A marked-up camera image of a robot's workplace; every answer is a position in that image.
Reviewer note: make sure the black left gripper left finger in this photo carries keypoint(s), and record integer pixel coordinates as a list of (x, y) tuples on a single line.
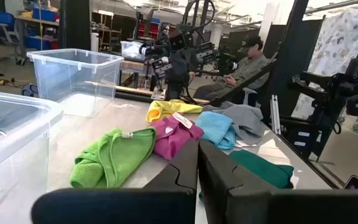
[(179, 174)]

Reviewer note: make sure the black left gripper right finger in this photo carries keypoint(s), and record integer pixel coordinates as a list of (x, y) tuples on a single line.
[(225, 189)]

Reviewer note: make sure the magenta towel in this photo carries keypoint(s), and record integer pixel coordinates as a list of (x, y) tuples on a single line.
[(169, 143)]

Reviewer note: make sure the dark teal towel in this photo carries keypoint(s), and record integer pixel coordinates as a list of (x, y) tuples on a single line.
[(259, 169)]

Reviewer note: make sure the yellow towel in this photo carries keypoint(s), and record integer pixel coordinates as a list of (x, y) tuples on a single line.
[(163, 109)]

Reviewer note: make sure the white paper tag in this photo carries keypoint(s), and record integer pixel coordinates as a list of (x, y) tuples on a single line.
[(182, 120)]

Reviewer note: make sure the light blue towel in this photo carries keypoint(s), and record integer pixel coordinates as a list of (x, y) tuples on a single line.
[(213, 127)]

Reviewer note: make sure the green towel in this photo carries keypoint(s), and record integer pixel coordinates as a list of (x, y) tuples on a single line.
[(120, 155)]

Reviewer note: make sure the grey towel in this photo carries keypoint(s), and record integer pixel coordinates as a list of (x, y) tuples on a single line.
[(247, 121)]

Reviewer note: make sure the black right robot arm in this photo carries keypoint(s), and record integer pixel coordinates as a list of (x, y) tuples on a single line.
[(176, 87)]

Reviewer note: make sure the wooden workbench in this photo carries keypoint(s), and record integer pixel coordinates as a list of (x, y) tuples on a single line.
[(132, 66)]

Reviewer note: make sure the small clear plastic container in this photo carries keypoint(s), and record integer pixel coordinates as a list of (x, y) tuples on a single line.
[(132, 49)]

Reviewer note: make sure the red storage crates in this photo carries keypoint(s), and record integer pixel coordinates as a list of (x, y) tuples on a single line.
[(148, 31)]

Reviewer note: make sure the person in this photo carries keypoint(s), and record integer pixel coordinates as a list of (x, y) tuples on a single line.
[(247, 68)]

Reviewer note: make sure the clear plastic storage bin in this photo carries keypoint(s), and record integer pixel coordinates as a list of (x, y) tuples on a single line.
[(17, 161), (73, 81)]

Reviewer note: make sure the white chair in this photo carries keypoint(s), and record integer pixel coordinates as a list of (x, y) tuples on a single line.
[(249, 95)]

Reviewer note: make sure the black pillar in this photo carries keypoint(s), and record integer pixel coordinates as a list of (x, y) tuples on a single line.
[(75, 25)]

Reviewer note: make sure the wooden storage shelf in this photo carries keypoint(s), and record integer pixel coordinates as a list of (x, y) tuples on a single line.
[(42, 22)]

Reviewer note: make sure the black equipment stand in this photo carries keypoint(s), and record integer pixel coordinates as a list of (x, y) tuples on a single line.
[(322, 102)]

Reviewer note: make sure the white patterned hanging cloth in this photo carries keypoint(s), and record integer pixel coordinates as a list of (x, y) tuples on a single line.
[(337, 40)]

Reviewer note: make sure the silver aluminium bracket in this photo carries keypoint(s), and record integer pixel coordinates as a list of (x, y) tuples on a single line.
[(275, 115)]

